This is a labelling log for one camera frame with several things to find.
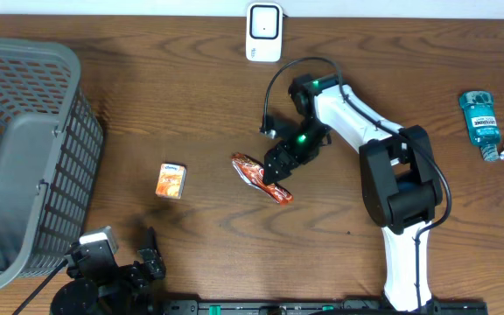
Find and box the teal mouthwash bottle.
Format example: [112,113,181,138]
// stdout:
[458,91,501,162]

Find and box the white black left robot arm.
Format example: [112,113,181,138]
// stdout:
[50,226,166,315]

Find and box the red chocolate bar wrapper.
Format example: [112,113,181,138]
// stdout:
[231,153,294,205]

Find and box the white barcode scanner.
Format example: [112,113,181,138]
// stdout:
[245,2,284,62]

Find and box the grey plastic mesh basket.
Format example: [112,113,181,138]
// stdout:
[0,38,104,289]

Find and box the small orange box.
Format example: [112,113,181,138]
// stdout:
[155,163,187,200]

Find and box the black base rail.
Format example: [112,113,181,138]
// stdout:
[161,298,489,315]

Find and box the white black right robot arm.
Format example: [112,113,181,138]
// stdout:
[261,74,443,312]

